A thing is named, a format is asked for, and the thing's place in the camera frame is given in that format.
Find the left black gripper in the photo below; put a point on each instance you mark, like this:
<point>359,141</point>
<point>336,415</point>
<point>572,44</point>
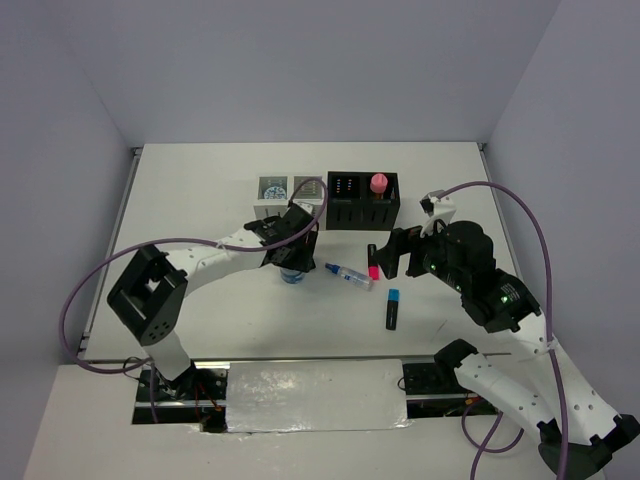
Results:
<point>301,261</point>

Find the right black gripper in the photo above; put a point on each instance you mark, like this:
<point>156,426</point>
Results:
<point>400,241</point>

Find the pink highlighter marker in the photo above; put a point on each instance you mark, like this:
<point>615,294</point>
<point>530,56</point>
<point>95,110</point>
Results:
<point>373,267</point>

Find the blue highlighter marker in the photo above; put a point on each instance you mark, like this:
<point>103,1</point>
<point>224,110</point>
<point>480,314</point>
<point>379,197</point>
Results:
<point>392,308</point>

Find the clear blue-capped glue pen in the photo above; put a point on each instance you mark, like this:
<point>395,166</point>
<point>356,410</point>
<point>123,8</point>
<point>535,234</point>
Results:
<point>353,277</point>

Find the pink glue stick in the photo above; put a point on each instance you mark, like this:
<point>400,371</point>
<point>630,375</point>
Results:
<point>378,185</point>

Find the blue patterned tape roll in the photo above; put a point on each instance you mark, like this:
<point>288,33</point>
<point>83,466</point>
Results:
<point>275,193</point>

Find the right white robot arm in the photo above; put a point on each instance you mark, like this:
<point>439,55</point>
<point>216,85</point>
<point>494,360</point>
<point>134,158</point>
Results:
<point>576,430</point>

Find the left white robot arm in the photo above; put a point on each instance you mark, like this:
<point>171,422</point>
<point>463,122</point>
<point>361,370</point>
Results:
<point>148,296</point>

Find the black slotted container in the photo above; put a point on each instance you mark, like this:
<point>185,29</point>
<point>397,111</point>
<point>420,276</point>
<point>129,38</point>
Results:
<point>351,205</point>

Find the white slotted container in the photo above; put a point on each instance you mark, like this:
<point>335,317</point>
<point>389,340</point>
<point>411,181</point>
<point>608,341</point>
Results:
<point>295,186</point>

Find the silver foil covered plate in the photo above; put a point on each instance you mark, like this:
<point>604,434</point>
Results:
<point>315,396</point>

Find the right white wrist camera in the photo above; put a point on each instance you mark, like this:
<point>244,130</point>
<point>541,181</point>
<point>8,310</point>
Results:
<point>437,206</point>

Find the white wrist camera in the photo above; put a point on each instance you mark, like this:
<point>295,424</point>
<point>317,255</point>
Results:
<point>309,208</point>
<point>437,206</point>

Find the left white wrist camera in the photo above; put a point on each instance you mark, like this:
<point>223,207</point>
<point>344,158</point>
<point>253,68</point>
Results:
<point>309,208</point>

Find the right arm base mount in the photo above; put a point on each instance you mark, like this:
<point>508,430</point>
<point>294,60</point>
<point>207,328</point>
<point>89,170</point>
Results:
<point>432,392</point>

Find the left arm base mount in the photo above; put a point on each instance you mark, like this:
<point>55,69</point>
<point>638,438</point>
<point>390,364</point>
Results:
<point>202,405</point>

